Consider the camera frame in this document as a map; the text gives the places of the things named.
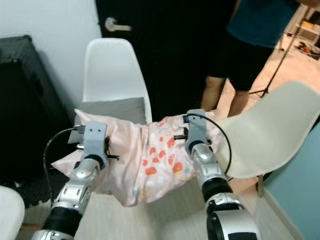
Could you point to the pink floral pillow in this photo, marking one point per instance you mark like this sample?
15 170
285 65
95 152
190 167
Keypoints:
155 165

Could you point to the white round seat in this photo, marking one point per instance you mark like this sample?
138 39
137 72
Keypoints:
10 215

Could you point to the black door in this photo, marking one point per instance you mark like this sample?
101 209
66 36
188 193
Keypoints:
170 55

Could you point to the beige plastic chair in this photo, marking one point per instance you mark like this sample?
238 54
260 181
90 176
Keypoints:
275 130

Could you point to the person in dark clothes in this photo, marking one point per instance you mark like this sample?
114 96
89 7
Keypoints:
255 27

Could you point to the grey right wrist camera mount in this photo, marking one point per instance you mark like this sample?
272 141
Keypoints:
197 126

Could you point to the grey seat cushion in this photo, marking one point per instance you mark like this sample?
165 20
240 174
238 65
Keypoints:
120 107

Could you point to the white plastic chair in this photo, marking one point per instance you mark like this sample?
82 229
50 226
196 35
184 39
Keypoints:
112 65

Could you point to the wooden shelf rack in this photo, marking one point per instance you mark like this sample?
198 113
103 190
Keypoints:
305 30

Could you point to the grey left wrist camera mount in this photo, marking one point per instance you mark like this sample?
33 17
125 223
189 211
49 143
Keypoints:
95 140

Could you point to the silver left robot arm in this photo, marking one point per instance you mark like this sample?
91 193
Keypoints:
80 187

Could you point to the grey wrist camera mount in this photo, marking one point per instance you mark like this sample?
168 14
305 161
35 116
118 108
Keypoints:
95 140
197 126

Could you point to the black foam mat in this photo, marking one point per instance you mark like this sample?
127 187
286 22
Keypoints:
30 110

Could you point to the black tripod stand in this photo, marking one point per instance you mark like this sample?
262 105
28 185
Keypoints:
282 50

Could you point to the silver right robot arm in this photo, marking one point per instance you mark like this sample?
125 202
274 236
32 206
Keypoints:
211 172

